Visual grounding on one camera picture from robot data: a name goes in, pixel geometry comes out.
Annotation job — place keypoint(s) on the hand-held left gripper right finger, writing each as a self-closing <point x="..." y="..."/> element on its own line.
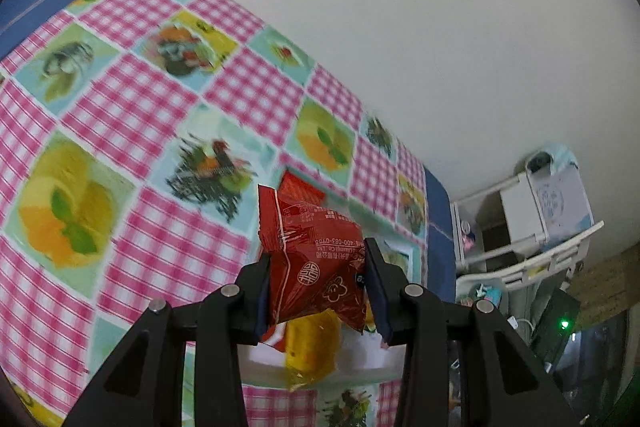
<point x="377" y="292"/>

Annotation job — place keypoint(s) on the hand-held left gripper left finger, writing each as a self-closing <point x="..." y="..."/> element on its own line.
<point x="262" y="302"/>

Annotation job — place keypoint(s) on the red triangular snack packet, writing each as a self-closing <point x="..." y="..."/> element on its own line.
<point x="310" y="257"/>

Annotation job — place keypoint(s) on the white box with teal rim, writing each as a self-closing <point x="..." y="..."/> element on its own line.
<point x="370" y="357"/>

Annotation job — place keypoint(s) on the yellow cellophane wrapped snack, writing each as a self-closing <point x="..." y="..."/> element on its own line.
<point x="312" y="342"/>

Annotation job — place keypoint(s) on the colourful small toys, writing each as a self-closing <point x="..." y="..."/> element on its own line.
<point x="482" y="296"/>

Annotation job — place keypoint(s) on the pink round small item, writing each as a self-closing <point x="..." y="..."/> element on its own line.
<point x="468" y="237"/>

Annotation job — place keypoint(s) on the orange-red patterned snack packet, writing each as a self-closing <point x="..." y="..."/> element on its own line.
<point x="300" y="189"/>

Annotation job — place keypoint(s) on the pink checkered printed tablecloth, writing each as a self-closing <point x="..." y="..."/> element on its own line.
<point x="150" y="227"/>

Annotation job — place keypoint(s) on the white small device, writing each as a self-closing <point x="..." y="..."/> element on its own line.
<point x="520" y="326"/>

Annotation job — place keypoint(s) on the light blue cloth item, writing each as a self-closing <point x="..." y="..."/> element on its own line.
<point x="550" y="157"/>

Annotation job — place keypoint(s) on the white furniture frame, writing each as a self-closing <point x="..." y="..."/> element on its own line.
<point x="525" y="207"/>

